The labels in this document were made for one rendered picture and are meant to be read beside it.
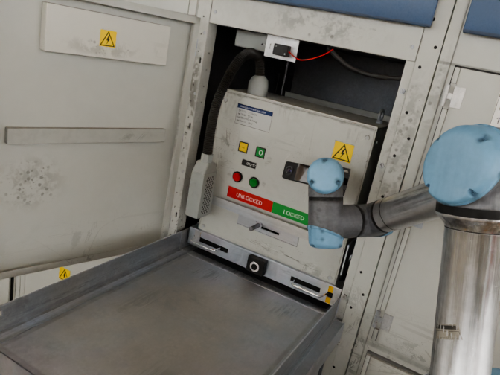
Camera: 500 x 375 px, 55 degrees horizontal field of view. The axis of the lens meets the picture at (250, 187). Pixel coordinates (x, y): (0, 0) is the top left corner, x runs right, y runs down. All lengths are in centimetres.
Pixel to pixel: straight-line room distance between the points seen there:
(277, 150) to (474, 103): 54
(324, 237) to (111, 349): 53
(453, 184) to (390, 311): 68
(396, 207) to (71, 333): 77
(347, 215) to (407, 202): 13
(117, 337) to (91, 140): 53
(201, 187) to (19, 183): 49
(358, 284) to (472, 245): 66
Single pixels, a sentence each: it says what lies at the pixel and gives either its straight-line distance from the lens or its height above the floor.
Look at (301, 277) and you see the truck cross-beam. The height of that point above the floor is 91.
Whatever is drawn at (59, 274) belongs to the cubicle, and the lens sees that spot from 206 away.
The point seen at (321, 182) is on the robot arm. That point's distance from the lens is 100.
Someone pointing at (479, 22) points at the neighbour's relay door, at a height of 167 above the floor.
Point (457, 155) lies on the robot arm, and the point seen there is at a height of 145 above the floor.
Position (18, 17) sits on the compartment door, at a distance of 127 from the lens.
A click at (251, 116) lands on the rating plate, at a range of 144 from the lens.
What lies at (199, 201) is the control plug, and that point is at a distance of 144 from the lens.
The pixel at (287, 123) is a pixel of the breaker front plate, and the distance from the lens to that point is 139.
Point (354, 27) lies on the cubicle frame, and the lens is 129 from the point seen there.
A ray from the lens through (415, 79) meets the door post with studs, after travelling 124.
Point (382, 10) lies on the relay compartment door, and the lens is 126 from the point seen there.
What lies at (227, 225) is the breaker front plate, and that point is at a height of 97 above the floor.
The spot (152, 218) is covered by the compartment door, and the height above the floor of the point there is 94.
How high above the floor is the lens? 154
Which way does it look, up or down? 17 degrees down
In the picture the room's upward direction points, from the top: 11 degrees clockwise
